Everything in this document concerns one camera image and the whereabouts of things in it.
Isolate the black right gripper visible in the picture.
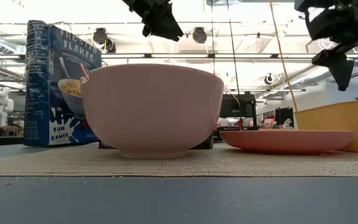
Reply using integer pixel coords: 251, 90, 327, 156
293, 0, 358, 92

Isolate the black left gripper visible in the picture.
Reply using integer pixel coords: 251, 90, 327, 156
121, 0, 185, 43

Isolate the pink plate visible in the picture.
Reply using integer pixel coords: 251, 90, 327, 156
218, 128, 356, 156

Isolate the spoon with red handle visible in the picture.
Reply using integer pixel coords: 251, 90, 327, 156
79, 63, 90, 81

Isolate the blue frosted flakes cereal box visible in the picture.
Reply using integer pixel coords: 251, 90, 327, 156
22, 19, 103, 147

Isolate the orange plastic tray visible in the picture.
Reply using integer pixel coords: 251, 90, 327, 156
293, 98, 358, 154

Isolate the white bowl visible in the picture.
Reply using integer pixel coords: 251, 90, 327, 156
81, 63, 225, 160

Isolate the beige woven placemat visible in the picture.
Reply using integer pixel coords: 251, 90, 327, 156
0, 141, 358, 178

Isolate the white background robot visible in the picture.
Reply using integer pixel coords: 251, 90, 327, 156
0, 86, 14, 127

